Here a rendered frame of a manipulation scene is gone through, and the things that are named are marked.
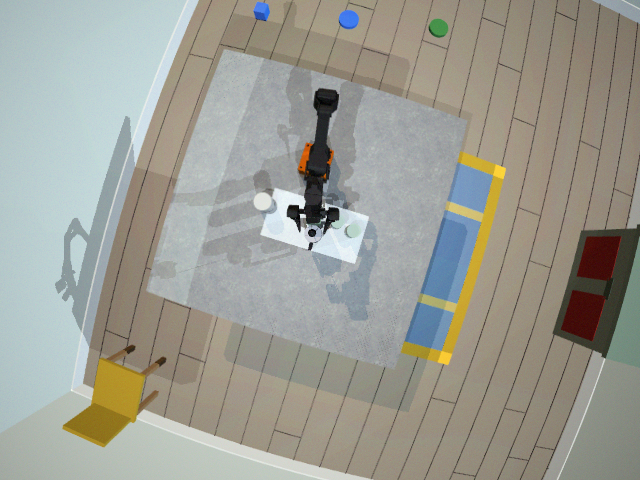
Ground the glass french press with black handle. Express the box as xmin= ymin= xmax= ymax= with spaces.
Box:
xmin=304 ymin=225 xmax=322 ymax=251

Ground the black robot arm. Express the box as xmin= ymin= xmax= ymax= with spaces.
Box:
xmin=304 ymin=88 xmax=339 ymax=224

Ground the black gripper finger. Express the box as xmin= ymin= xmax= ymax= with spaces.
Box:
xmin=290 ymin=214 xmax=301 ymax=233
xmin=324 ymin=216 xmax=335 ymax=234

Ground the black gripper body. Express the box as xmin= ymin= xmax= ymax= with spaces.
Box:
xmin=286 ymin=200 xmax=340 ymax=221

